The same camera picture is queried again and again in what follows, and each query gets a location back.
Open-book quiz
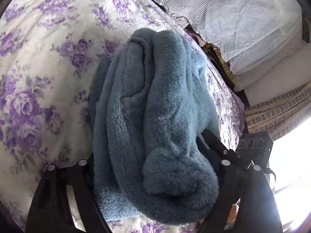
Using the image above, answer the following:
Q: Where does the blue fleece garment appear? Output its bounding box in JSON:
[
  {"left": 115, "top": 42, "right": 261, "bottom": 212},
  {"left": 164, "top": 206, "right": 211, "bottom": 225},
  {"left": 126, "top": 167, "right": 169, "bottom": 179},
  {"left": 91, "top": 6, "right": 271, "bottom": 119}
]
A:
[{"left": 89, "top": 28, "right": 219, "bottom": 225}]

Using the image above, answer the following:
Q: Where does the folded clothes pile under lace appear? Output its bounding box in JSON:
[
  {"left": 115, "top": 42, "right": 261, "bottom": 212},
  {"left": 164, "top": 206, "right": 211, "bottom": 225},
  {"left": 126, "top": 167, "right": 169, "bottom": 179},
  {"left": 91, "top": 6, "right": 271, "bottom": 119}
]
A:
[{"left": 184, "top": 25, "right": 237, "bottom": 90}]

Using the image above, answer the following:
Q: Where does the person's hand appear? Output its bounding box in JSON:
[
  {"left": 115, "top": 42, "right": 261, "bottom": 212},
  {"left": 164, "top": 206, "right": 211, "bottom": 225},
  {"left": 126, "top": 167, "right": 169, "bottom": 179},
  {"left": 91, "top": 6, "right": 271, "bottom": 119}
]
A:
[{"left": 226, "top": 204, "right": 239, "bottom": 224}]

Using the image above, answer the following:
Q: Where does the beige grid patterned curtain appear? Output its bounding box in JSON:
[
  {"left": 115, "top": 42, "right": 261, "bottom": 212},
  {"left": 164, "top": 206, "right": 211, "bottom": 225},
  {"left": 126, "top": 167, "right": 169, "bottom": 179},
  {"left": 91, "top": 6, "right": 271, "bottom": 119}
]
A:
[{"left": 244, "top": 82, "right": 311, "bottom": 140}]

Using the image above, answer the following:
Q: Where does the white lace cover cloth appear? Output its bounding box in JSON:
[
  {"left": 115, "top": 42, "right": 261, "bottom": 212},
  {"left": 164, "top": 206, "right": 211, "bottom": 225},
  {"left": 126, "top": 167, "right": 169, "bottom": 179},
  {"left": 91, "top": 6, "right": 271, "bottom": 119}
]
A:
[{"left": 154, "top": 0, "right": 303, "bottom": 91}]

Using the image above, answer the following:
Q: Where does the purple floral bedspread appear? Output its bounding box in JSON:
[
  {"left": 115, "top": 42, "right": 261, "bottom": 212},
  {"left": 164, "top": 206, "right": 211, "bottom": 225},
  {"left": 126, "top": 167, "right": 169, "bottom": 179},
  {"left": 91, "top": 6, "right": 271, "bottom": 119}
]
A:
[{"left": 0, "top": 0, "right": 246, "bottom": 233}]

